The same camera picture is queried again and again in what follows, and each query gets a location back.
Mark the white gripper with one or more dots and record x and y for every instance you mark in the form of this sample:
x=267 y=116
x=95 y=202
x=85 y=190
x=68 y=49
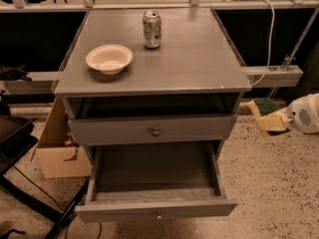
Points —
x=300 y=114

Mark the green and yellow sponge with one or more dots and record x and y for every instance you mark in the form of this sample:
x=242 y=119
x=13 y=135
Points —
x=265 y=107

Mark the closed grey middle drawer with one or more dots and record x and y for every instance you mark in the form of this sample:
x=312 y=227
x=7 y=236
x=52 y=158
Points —
x=150 y=130

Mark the grey wooden drawer cabinet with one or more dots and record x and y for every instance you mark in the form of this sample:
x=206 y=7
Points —
x=193 y=73

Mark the open grey bottom drawer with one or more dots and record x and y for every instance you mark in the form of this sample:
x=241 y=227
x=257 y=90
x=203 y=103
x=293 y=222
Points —
x=154 y=181

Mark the silver soda can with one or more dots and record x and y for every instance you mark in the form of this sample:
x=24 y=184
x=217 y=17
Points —
x=152 y=29

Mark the cardboard box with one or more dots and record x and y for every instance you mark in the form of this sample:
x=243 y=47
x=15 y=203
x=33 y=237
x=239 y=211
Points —
x=59 y=155

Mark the metal rail frame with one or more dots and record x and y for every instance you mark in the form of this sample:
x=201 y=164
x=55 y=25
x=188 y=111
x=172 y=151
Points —
x=86 y=5

